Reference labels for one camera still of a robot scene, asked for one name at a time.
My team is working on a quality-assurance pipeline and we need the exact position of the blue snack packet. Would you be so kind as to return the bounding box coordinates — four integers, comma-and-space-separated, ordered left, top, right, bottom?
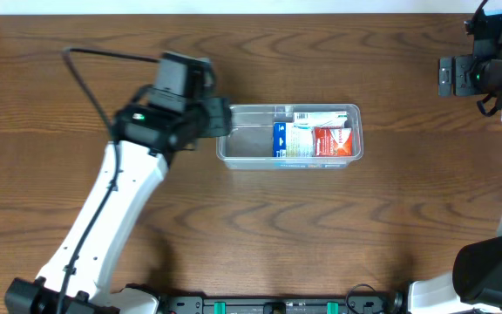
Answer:
271, 121, 348, 169

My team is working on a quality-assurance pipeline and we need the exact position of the white green medicine box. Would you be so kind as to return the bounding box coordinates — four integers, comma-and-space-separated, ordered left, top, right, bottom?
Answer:
294, 112, 348, 128

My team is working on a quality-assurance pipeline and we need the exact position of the red white sachet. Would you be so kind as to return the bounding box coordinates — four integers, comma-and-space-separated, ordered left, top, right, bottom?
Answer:
313, 127, 353, 157

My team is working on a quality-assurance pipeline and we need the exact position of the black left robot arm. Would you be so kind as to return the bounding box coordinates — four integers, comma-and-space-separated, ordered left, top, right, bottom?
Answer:
4, 48, 232, 313

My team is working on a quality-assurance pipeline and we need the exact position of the clear plastic container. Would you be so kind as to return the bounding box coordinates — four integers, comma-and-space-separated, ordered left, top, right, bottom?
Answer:
217, 104, 363, 170

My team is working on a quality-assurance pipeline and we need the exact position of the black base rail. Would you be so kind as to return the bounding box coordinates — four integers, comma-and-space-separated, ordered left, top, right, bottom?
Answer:
157, 283, 407, 314

